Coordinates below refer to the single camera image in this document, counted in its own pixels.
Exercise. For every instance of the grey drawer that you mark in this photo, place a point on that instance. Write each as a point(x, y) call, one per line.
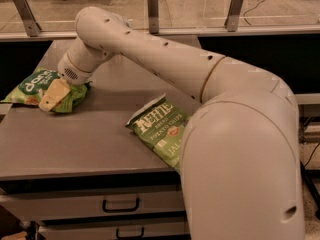
point(170, 228)
point(88, 203)

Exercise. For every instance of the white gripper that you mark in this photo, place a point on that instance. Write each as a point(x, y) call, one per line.
point(72, 74)

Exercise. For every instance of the green rice chip bag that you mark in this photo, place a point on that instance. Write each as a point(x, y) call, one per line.
point(32, 89)

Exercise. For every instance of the black stand leg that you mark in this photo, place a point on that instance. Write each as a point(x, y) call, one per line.
point(308, 176)

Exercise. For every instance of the left metal railing post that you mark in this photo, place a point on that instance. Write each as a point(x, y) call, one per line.
point(31, 26)

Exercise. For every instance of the lower grey drawer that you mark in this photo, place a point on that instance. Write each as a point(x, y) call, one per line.
point(170, 228)

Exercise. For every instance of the right metal railing post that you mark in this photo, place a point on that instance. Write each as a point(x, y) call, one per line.
point(232, 20)

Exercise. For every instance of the middle metal railing post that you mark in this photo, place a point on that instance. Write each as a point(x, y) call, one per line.
point(153, 16)

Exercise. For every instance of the upper grey drawer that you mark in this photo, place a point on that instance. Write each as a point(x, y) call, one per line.
point(88, 203)

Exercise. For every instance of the black floor cable background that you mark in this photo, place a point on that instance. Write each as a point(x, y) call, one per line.
point(261, 12)

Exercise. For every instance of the black upper drawer handle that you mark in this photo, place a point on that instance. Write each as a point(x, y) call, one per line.
point(120, 206)

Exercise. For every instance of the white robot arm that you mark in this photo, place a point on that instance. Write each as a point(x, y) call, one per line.
point(239, 157)

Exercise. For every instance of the green Kettle jalapeno chip bag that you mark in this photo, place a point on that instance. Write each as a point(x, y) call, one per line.
point(160, 126)

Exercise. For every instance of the black lower drawer handle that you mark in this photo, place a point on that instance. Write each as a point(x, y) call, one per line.
point(130, 234)

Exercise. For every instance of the black drawer handle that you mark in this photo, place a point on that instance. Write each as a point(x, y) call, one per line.
point(130, 234)
point(120, 206)

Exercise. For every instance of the metal railing post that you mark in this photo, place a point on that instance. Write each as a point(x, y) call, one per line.
point(31, 26)
point(232, 20)
point(153, 16)

